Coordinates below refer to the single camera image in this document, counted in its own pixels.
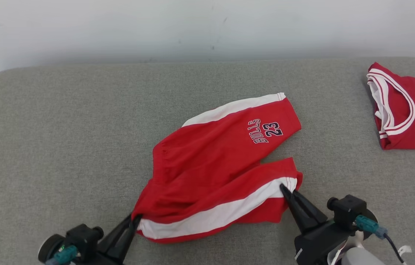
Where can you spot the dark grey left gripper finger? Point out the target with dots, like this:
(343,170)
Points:
(124,246)
(113,239)

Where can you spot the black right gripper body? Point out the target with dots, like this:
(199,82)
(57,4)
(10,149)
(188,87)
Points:
(317,243)

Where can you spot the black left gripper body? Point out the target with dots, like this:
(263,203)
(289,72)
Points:
(98,259)

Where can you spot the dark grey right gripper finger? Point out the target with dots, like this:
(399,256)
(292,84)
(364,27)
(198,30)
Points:
(299,217)
(312,213)

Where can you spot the red white-striped basketball shorts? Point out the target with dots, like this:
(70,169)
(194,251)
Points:
(211,165)

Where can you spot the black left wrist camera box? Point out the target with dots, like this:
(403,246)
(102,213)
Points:
(82,239)

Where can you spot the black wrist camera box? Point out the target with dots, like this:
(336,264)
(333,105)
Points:
(82,239)
(347,211)

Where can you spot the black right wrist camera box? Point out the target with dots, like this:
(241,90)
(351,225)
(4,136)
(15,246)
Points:
(347,211)

